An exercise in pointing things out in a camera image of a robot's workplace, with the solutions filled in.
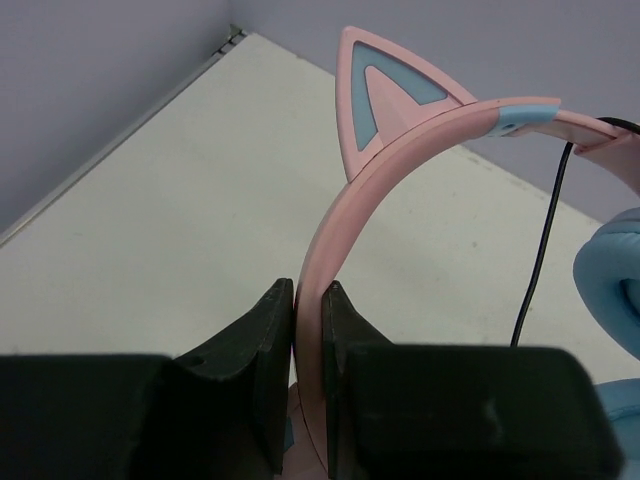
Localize pink and blue cat-ear headphones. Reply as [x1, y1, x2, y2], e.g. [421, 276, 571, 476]
[282, 27, 639, 479]

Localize thin black audio cable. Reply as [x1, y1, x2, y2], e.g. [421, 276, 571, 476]
[509, 116, 640, 347]

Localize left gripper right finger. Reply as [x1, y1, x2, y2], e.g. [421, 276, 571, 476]
[321, 282, 625, 479]

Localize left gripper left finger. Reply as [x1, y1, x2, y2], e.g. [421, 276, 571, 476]
[1, 278, 294, 479]

